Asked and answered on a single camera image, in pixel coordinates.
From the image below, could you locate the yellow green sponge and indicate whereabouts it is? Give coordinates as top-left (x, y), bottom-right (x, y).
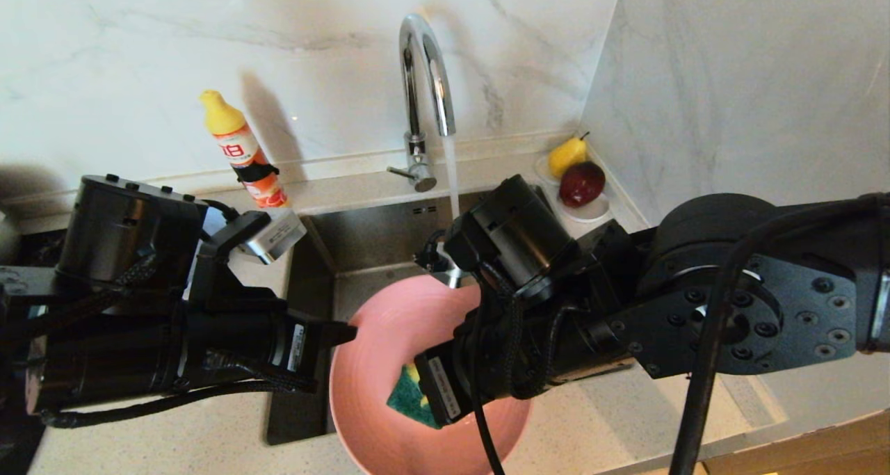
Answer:
top-left (387, 364), bottom-right (442, 430)

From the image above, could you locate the pink plate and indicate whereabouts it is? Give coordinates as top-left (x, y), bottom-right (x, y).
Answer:
top-left (329, 275), bottom-right (533, 475)

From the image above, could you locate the orange dish soap bottle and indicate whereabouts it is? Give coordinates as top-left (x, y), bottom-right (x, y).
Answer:
top-left (200, 89), bottom-right (289, 208)

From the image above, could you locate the chrome gooseneck faucet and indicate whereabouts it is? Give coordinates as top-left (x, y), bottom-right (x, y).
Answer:
top-left (387, 14), bottom-right (458, 194)

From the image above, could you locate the stainless steel sink basin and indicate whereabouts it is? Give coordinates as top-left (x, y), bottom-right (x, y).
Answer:
top-left (266, 185), bottom-right (557, 446)

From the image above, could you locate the running water stream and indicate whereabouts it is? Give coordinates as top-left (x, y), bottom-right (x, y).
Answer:
top-left (443, 136), bottom-right (463, 220)

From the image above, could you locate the small white dish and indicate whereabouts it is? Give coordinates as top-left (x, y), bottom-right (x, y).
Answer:
top-left (534, 153), bottom-right (610, 223)

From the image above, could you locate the dark red apple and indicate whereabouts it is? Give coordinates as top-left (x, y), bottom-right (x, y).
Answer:
top-left (558, 161), bottom-right (606, 208)

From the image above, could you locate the yellow pear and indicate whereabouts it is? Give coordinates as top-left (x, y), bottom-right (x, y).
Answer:
top-left (548, 132), bottom-right (590, 180)

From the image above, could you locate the braided black cable sleeve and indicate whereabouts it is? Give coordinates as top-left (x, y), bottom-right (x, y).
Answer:
top-left (0, 252), bottom-right (157, 340)
top-left (480, 259), bottom-right (585, 401)

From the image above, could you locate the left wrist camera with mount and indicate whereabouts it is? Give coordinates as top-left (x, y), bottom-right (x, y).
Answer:
top-left (240, 209), bottom-right (308, 266)

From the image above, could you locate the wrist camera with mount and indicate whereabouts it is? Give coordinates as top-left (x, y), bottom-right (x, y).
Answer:
top-left (240, 209), bottom-right (308, 266)
top-left (415, 230), bottom-right (468, 289)

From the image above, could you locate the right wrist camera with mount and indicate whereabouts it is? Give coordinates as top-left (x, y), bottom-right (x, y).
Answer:
top-left (415, 230), bottom-right (468, 289)

